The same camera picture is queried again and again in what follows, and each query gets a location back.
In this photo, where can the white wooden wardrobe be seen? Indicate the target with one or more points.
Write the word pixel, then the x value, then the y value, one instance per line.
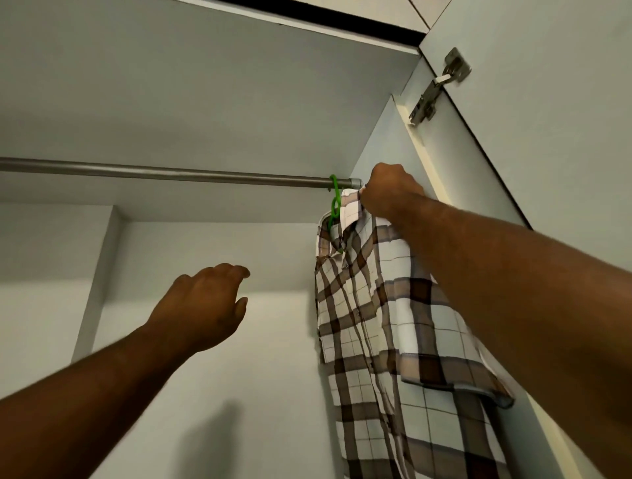
pixel 197 99

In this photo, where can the metal wardrobe hanging rail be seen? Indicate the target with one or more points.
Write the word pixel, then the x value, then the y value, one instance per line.
pixel 148 173

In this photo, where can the metal door hinge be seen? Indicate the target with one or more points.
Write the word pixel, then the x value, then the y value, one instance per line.
pixel 434 91

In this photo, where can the person's left hand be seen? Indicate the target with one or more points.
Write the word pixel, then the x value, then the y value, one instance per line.
pixel 202 306

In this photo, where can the brown white plaid shirt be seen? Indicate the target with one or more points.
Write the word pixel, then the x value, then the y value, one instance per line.
pixel 395 345

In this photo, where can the person's right hand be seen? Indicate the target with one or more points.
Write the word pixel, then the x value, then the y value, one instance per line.
pixel 390 192

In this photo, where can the person's left forearm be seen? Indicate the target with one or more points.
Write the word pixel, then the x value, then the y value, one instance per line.
pixel 79 405

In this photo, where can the green plastic hanger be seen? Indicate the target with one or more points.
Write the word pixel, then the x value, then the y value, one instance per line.
pixel 336 197

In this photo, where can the person's right forearm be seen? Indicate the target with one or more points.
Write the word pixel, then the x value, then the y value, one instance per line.
pixel 533 306

